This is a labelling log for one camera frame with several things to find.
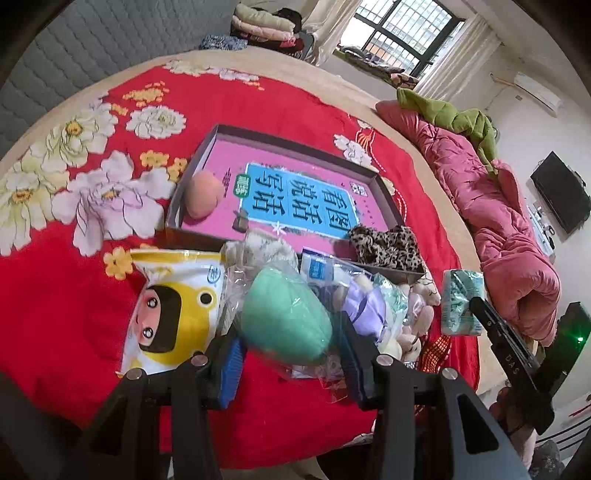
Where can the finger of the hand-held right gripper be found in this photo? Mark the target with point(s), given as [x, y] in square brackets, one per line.
[508, 344]

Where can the barred window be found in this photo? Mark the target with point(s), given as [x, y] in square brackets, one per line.
[401, 27]

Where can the red floral blanket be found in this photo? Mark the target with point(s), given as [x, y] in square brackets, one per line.
[69, 300]

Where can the cardboard box with pink bottom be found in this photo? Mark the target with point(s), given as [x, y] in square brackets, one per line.
[277, 157]

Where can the blue wet wipes packet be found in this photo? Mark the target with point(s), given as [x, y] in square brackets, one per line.
[318, 267]

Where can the yellow wet wipes packet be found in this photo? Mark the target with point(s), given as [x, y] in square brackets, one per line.
[180, 314]

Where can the patterned windowsill blanket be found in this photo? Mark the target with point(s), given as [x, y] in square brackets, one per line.
[369, 64]

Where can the green quilt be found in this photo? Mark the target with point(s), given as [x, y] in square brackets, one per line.
[461, 122]

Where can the green makeup sponge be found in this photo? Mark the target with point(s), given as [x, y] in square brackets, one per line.
[286, 314]

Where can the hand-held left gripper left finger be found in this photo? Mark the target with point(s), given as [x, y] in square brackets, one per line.
[231, 371]

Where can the cream curtain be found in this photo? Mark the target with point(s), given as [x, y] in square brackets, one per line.
[457, 64]
[328, 27]

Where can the leopard print scrunchie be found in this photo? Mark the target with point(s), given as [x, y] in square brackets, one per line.
[388, 249]

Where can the white floral scrunchie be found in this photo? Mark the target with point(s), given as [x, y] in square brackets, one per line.
[268, 249]

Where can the black television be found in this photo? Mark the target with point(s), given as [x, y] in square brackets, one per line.
[558, 194]

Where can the white cabinet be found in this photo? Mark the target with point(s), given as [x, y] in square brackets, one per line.
[540, 228]

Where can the blue patterned cloth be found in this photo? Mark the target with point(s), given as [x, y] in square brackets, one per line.
[224, 44]

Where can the pink makeup sponge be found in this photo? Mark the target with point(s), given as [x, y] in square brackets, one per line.
[203, 196]

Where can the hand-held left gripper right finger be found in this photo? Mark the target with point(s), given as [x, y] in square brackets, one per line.
[356, 371]

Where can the grey quilted headboard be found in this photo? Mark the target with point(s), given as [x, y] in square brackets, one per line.
[92, 41]

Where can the mint tissue packet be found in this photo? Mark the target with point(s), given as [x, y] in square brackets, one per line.
[392, 295]

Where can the person's right hand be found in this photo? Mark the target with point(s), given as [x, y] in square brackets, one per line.
[517, 438]

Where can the white air conditioner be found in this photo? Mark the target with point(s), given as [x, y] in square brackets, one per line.
[538, 90]

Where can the pink quilt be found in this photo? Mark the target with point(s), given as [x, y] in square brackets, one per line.
[485, 198]

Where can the green tissue pack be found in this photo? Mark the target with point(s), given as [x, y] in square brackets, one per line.
[457, 300]

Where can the stack of folded blankets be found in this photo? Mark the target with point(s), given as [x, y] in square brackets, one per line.
[263, 27]

